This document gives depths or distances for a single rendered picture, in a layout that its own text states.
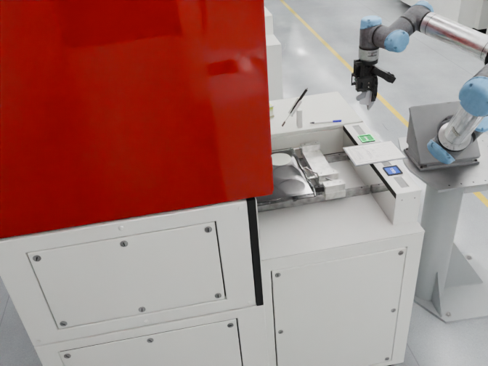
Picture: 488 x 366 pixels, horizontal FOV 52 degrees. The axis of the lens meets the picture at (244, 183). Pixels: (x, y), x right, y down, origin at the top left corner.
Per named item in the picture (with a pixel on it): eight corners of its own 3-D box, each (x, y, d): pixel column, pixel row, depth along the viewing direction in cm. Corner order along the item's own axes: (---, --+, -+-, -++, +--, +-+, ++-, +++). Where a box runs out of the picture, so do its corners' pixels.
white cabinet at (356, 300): (265, 403, 216) (253, 263, 171) (232, 256, 296) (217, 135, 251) (405, 374, 222) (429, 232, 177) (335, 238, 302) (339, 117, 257)
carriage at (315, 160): (325, 200, 192) (325, 194, 190) (300, 154, 222) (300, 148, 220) (345, 197, 193) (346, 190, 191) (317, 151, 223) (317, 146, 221)
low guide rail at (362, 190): (246, 214, 193) (245, 208, 192) (245, 211, 195) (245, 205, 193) (369, 194, 198) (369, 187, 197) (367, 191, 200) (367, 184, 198)
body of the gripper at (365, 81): (350, 86, 197) (351, 57, 190) (371, 83, 198) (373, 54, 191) (357, 94, 191) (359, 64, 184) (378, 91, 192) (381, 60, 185)
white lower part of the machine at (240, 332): (97, 486, 192) (32, 348, 147) (109, 323, 260) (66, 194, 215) (276, 448, 199) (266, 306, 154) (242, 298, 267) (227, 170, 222)
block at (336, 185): (324, 192, 191) (324, 186, 189) (322, 188, 194) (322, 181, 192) (345, 189, 192) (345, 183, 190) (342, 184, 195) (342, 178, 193)
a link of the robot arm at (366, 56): (375, 43, 189) (383, 49, 182) (374, 54, 191) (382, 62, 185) (356, 45, 188) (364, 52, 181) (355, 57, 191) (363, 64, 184)
